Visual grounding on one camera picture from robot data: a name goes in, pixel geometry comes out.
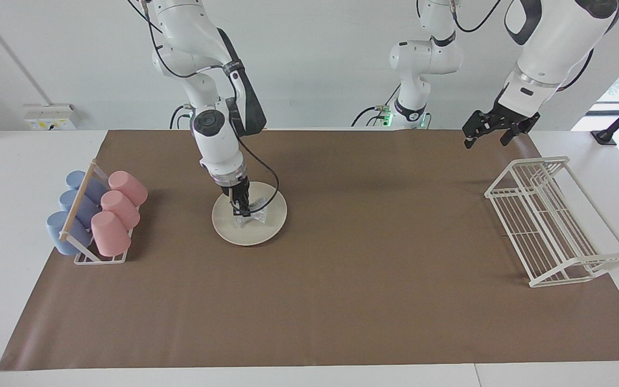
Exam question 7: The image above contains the pink plastic cup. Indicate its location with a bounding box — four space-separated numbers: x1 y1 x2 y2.
108 171 148 207
91 211 132 257
100 190 141 231

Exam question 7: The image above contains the black right base cable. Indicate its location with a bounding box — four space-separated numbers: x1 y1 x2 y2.
169 104 195 130

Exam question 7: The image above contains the white wire dish rack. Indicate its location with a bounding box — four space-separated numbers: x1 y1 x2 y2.
484 156 619 288

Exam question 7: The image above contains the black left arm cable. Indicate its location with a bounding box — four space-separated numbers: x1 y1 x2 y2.
448 0 596 93

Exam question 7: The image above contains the cup holder rack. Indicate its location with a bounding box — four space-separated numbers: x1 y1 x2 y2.
59 160 141 265

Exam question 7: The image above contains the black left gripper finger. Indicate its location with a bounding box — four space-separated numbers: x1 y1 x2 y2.
501 126 525 147
462 110 490 149

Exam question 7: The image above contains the black base cable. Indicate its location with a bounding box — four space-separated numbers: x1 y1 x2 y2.
351 83 402 128
169 104 195 130

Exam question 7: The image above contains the brown table mat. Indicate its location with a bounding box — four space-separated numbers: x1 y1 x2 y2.
0 129 619 371

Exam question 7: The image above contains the black left base cable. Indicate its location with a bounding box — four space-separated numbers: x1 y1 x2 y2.
351 83 402 128

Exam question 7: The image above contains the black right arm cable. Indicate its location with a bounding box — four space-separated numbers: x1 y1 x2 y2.
127 0 280 216

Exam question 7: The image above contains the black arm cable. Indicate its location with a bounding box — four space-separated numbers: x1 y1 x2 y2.
127 0 280 216
448 0 596 93

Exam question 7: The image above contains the white wall power outlet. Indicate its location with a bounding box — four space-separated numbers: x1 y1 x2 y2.
24 104 81 131

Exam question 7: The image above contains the clear plastic bag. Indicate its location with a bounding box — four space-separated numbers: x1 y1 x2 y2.
233 197 268 229

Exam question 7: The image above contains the blue plastic cup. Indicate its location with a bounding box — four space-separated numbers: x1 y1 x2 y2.
59 189 100 226
46 211 93 256
66 170 107 203

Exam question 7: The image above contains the cream round plate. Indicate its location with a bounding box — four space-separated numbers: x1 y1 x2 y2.
212 182 287 247

